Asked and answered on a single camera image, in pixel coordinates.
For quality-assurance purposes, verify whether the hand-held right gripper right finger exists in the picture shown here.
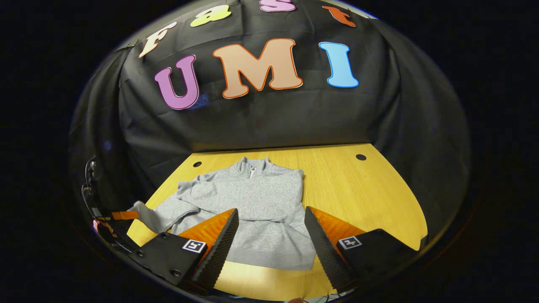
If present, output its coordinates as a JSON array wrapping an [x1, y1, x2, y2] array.
[[304, 206, 418, 294]]

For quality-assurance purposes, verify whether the black backdrop cloth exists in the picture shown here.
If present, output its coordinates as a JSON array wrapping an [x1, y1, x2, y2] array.
[[69, 0, 471, 238]]

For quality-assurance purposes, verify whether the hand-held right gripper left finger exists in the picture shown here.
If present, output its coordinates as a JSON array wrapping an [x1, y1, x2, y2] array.
[[130, 208, 240, 294]]

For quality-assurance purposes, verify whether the grey zip-neck sweatshirt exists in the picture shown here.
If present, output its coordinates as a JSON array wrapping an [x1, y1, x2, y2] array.
[[128, 157, 318, 271]]

